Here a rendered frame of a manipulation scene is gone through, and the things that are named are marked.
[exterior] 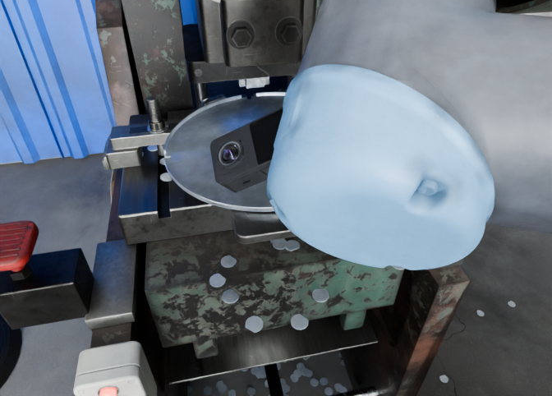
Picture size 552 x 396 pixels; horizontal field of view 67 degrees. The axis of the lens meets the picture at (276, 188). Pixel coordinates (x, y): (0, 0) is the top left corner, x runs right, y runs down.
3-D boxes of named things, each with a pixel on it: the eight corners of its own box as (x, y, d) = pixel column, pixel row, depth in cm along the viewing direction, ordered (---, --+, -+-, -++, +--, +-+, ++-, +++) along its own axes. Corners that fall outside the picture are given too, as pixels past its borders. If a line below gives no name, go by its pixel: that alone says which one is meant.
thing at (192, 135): (168, 232, 46) (167, 227, 45) (162, 110, 68) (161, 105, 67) (408, 188, 51) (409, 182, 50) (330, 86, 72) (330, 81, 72)
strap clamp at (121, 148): (208, 158, 70) (201, 102, 63) (104, 170, 67) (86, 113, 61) (205, 139, 75) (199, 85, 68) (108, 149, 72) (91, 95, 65)
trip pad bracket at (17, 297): (113, 361, 61) (72, 276, 49) (43, 375, 60) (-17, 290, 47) (117, 326, 66) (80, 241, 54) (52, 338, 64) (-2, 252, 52)
